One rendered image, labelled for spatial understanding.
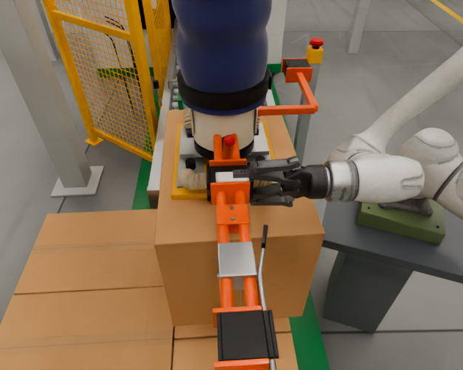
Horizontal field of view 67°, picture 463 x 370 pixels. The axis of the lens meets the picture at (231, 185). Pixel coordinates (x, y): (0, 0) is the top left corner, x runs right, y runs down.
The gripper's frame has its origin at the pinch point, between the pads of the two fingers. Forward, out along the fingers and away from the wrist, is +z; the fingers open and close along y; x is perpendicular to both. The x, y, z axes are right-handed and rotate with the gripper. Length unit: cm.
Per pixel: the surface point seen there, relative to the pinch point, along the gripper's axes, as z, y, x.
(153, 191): 32, 60, 61
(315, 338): -42, 120, 16
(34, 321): 68, 66, 5
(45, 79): 94, 38, 130
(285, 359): -17, 66, -13
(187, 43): 8.2, -22.6, 20.6
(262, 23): -7.5, -26.8, 19.7
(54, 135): 102, 74, 129
